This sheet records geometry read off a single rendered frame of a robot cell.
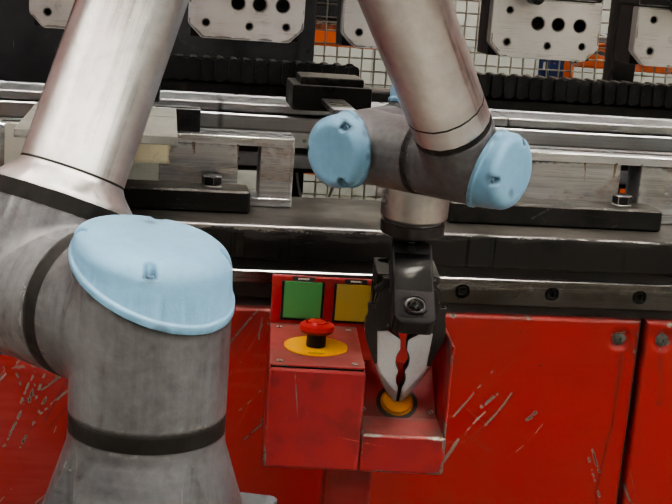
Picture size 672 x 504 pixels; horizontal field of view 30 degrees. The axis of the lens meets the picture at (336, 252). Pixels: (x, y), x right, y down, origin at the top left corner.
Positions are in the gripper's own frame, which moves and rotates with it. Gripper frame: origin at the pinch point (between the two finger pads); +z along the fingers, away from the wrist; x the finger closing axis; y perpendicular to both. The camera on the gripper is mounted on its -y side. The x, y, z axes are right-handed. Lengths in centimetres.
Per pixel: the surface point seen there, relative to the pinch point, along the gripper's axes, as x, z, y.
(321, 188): -12, 97, 452
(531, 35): -18, -37, 36
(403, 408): -0.7, 1.8, -0.2
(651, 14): -34, -40, 38
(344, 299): 6.3, -7.5, 9.4
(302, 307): 11.2, -6.3, 9.3
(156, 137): 29.0, -26.1, 8.1
